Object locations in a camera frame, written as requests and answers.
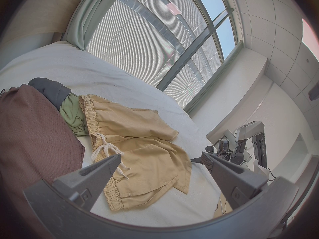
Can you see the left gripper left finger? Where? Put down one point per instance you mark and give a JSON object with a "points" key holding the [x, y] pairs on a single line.
{"points": [[87, 185]]}

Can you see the bed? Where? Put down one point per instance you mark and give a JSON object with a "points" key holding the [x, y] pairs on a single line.
{"points": [[112, 83]]}

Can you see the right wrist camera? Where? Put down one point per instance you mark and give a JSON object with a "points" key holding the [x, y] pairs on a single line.
{"points": [[209, 148]]}

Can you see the brown garment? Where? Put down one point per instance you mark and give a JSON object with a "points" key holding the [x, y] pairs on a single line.
{"points": [[32, 138]]}

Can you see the green garment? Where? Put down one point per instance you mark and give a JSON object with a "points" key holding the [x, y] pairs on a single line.
{"points": [[72, 113]]}

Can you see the tan shorts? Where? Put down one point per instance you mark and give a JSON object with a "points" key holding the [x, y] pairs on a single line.
{"points": [[139, 138]]}

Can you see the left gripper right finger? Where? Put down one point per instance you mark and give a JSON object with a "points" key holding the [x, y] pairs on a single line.
{"points": [[236, 185]]}

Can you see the window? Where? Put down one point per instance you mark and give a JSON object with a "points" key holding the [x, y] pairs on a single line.
{"points": [[189, 56]]}

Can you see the black garment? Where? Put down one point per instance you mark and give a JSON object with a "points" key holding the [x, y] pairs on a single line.
{"points": [[49, 88]]}

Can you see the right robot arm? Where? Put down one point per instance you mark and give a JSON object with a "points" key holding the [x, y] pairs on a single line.
{"points": [[259, 146]]}

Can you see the grey-green curtain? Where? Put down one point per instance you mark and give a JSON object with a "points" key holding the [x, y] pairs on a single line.
{"points": [[79, 31]]}

